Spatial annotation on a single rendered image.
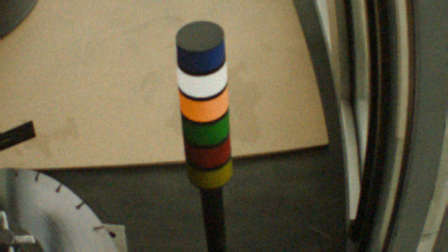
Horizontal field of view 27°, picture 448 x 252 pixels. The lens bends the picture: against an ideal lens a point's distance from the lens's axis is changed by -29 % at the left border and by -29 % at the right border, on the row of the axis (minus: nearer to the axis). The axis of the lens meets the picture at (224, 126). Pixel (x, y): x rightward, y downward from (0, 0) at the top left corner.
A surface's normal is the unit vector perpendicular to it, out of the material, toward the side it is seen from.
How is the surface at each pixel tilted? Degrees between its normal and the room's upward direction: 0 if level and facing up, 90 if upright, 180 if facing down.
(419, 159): 90
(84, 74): 0
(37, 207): 0
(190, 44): 0
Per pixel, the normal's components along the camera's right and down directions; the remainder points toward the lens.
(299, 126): -0.04, -0.67
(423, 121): 0.04, 0.74
